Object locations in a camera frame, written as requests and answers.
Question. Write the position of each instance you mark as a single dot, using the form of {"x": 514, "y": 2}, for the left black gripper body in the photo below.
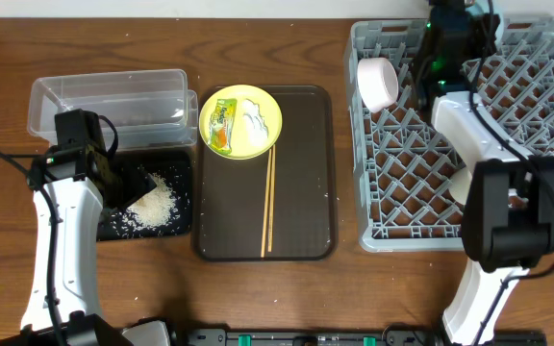
{"x": 120, "y": 179}

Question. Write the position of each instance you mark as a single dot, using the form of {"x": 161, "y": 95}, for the white rice pile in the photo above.
{"x": 158, "y": 213}

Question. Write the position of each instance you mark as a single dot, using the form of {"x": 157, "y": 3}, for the green orange snack wrapper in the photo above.
{"x": 221, "y": 125}

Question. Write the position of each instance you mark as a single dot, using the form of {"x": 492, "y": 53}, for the yellow round plate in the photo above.
{"x": 240, "y": 122}

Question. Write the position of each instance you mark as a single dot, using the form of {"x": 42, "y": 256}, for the wooden chopstick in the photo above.
{"x": 271, "y": 198}
{"x": 266, "y": 200}

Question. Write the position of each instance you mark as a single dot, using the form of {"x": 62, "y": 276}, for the white tissue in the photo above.
{"x": 256, "y": 129}

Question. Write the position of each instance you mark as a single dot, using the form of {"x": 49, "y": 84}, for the pale pink bowl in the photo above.
{"x": 377, "y": 83}

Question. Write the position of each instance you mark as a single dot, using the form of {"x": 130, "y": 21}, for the small white cup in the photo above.
{"x": 460, "y": 185}

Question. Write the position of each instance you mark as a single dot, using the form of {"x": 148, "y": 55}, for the light blue bowl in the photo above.
{"x": 480, "y": 7}

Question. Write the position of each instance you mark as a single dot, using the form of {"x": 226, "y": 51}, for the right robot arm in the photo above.
{"x": 507, "y": 227}

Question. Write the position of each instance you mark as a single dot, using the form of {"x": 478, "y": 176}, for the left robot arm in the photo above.
{"x": 72, "y": 188}

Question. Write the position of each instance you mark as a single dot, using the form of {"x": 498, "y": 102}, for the black plastic waste tray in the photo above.
{"x": 174, "y": 166}

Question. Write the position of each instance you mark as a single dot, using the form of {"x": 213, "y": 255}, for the clear plastic waste bin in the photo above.
{"x": 149, "y": 109}

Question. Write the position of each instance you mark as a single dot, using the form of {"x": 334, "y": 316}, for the grey plastic dishwasher rack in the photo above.
{"x": 402, "y": 167}

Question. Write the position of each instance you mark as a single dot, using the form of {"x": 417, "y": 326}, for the brown plastic serving tray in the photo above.
{"x": 229, "y": 204}

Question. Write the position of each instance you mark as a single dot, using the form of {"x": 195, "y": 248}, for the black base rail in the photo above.
{"x": 217, "y": 337}

